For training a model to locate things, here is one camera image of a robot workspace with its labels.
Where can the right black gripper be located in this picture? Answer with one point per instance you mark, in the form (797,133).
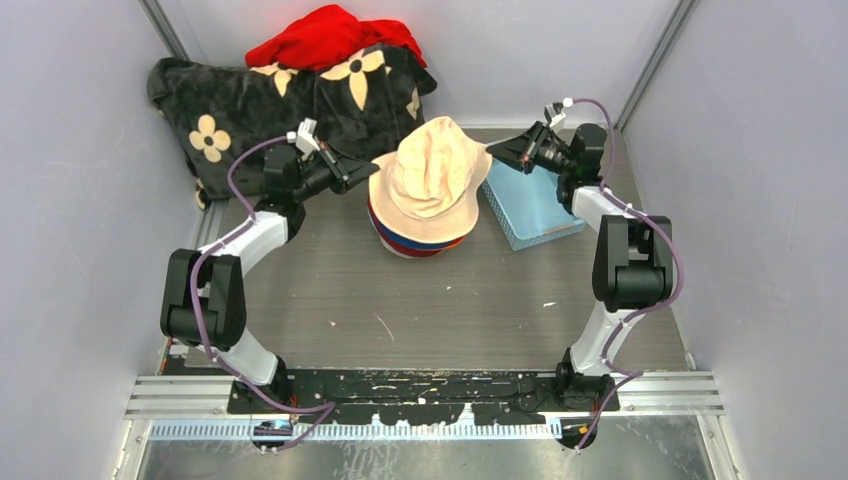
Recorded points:
(524,150)

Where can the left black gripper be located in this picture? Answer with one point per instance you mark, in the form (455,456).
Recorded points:
(342,169)

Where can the dark red bucket hat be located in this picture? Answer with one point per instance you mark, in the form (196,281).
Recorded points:
(397,248)

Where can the bright red bucket hat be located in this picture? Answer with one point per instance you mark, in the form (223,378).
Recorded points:
(381,235)

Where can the blue bucket hat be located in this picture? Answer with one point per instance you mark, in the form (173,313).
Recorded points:
(397,237)

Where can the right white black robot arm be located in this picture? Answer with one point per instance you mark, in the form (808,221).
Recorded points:
(633,264)

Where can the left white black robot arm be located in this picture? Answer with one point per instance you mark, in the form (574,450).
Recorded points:
(204,300)

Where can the light blue plastic basket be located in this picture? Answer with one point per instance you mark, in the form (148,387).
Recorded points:
(526,207)

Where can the black floral plush blanket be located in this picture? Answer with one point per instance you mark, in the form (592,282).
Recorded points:
(363,106)

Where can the red cloth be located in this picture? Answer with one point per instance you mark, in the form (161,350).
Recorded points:
(328,36)

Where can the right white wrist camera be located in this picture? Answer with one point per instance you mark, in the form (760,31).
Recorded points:
(556,114)

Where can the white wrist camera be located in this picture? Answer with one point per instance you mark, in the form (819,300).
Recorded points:
(556,114)
(303,139)

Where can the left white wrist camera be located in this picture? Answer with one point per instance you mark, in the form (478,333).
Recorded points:
(303,139)

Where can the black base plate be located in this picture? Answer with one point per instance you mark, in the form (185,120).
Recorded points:
(430,397)

